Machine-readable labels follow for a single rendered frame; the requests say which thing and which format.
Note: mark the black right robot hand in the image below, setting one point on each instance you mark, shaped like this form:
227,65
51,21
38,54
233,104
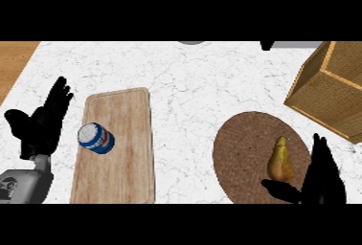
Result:
323,178

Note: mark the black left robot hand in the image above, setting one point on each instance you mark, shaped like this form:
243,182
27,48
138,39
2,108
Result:
41,127

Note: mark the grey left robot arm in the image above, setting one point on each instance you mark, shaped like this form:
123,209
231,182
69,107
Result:
26,186

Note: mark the yellow-green pear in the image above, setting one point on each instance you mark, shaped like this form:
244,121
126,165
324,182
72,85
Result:
280,162

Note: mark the brown round woven placemat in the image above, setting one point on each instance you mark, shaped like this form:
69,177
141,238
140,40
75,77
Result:
247,153

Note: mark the tan wicker basket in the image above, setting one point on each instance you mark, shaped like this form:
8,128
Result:
330,92

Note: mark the blue and white can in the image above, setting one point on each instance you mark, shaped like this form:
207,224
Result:
97,138

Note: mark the wooden cutting board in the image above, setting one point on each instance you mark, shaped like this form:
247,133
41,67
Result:
117,150

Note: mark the brown wooden surface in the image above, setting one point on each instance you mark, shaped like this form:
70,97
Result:
14,63

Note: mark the grey rounded object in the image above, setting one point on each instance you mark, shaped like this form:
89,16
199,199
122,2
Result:
191,42

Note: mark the grey flat appliance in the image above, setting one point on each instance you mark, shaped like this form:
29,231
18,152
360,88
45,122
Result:
298,44

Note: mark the black object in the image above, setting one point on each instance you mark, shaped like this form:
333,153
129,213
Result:
267,45

